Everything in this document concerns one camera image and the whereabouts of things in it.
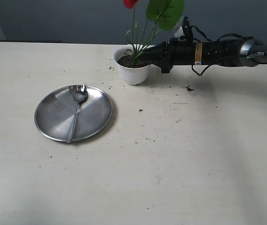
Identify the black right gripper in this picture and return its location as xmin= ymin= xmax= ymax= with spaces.
xmin=141 ymin=42 xmax=173 ymax=73

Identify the red artificial flower with stems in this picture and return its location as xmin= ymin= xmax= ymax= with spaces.
xmin=123 ymin=0 xmax=185 ymax=58

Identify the stainless steel spork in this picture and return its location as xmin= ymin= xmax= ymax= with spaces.
xmin=67 ymin=84 xmax=88 ymax=143

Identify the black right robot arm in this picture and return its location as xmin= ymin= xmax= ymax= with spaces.
xmin=140 ymin=37 xmax=267 ymax=73

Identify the dark brown potting soil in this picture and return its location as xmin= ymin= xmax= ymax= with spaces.
xmin=117 ymin=55 xmax=149 ymax=68

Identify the white scalloped flower pot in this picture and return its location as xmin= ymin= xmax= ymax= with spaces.
xmin=112 ymin=45 xmax=150 ymax=86

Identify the round stainless steel plate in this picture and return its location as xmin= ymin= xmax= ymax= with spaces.
xmin=34 ymin=84 xmax=113 ymax=143

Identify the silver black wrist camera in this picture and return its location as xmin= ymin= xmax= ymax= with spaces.
xmin=173 ymin=16 xmax=193 ymax=44

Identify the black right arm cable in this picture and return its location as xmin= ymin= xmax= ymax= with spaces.
xmin=189 ymin=25 xmax=253 ymax=77

